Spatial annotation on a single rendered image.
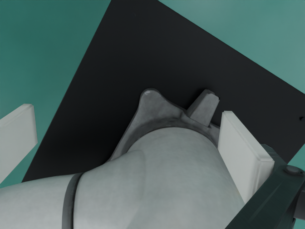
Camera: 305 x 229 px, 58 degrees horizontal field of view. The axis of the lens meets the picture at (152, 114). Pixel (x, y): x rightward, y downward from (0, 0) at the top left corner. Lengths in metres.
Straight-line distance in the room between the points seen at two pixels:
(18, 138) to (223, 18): 1.18
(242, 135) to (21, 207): 0.24
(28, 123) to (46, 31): 1.11
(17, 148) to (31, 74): 1.17
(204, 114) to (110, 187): 0.19
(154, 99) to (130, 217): 0.21
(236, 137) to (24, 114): 0.13
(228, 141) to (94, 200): 0.16
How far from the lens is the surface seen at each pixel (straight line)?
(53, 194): 0.32
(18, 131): 0.18
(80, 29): 1.26
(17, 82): 1.38
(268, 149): 0.17
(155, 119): 0.41
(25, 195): 0.34
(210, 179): 0.28
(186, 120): 0.41
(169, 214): 0.25
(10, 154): 0.18
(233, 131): 0.17
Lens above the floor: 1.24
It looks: 70 degrees down
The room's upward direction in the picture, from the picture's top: 170 degrees clockwise
